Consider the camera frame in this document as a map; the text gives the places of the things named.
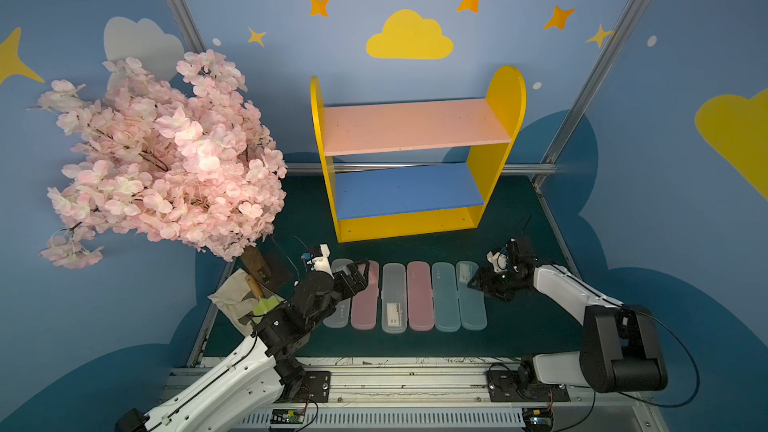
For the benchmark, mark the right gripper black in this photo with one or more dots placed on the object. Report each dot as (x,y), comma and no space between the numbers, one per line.
(496,280)

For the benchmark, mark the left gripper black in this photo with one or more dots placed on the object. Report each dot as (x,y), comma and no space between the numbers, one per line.
(347,279)

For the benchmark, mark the teal pencil case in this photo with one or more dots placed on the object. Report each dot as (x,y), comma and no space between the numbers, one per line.
(472,308)

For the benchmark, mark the pink pencil case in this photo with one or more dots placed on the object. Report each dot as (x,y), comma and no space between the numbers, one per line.
(364,305)
(419,296)

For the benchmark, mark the white pencil case with label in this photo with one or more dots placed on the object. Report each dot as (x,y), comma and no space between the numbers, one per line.
(394,298)

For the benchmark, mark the green pencil case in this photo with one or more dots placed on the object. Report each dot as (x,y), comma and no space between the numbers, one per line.
(445,297)

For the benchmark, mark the frosted white pencil case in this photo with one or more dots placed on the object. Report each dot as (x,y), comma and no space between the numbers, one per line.
(340,317)

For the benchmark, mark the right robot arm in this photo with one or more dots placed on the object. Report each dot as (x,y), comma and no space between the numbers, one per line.
(620,349)

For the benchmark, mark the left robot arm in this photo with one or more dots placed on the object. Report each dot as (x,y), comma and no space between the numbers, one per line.
(263,369)

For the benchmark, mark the yellow wooden shelf unit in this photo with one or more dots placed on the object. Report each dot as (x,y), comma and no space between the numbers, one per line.
(402,169)

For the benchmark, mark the right green circuit board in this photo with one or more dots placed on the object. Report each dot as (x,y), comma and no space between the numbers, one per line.
(537,420)

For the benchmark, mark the green circuit board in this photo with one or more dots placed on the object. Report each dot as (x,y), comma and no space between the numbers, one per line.
(537,420)
(282,417)

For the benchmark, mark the left green circuit board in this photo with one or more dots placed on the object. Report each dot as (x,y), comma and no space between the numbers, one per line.
(282,417)

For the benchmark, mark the pink cherry blossom tree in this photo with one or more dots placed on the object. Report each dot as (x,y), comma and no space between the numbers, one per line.
(199,168)

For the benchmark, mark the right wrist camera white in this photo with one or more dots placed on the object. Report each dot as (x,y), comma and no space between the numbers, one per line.
(499,261)

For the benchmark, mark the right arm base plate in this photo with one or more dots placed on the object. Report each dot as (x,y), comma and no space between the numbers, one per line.
(506,386)

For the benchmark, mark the aluminium floor rail right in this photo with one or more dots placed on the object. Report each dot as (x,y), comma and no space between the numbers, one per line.
(567,246)

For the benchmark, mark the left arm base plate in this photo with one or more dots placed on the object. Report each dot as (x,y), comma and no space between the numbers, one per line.
(312,385)

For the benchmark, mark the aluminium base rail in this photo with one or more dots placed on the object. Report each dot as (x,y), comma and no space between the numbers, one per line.
(447,393)

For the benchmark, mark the aluminium frame post right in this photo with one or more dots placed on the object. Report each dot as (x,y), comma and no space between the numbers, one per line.
(625,25)

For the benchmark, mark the aluminium frame post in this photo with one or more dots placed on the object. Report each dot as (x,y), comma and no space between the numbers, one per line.
(177,3)
(625,25)

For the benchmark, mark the aluminium frame post left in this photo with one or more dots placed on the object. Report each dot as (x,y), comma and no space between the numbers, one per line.
(177,3)

